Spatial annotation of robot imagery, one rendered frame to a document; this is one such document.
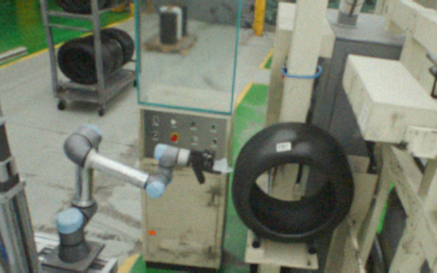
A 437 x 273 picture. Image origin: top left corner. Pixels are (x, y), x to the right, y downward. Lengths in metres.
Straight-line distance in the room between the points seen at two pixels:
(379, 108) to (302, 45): 0.66
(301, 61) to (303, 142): 0.42
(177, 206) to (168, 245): 0.35
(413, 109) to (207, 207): 1.67
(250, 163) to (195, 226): 1.15
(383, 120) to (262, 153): 0.58
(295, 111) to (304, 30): 0.39
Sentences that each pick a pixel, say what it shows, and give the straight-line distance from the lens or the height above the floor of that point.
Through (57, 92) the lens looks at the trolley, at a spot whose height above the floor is 0.24.
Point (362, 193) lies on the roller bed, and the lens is 2.32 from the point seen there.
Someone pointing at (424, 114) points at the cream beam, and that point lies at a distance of 1.55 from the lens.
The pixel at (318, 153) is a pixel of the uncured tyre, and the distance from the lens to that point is 1.84.
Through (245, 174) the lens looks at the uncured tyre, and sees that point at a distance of 1.88.
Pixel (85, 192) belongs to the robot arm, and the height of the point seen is 1.03.
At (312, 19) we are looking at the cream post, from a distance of 2.02.
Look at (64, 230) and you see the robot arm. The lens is 2.22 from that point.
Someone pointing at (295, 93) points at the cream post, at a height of 1.56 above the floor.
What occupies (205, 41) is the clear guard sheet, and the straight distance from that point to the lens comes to 2.40.
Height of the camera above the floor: 2.25
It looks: 30 degrees down
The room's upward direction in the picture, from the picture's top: 8 degrees clockwise
